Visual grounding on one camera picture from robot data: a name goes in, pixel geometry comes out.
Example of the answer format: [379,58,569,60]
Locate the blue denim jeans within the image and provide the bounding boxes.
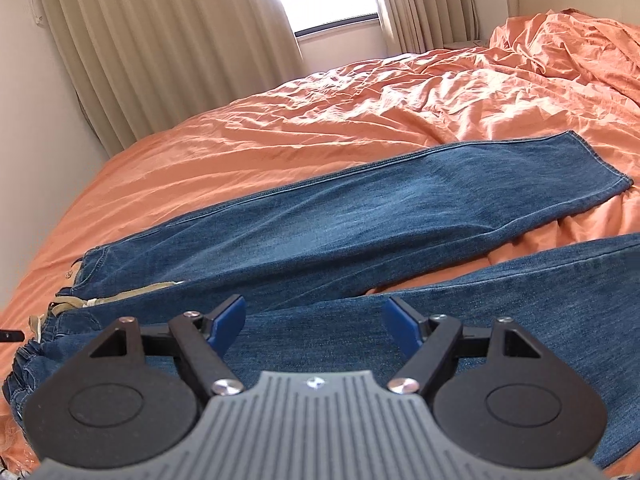
[3,132,639,466]

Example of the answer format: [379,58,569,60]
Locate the orange bed sheet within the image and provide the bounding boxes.
[0,8,640,480]

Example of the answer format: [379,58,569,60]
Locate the beige left curtain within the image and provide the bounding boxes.
[41,0,305,155]

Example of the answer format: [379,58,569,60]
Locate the beige curtain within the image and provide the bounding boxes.
[41,0,305,155]
[376,0,480,55]

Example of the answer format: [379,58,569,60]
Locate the beige right curtain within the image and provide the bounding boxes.
[376,0,480,55]

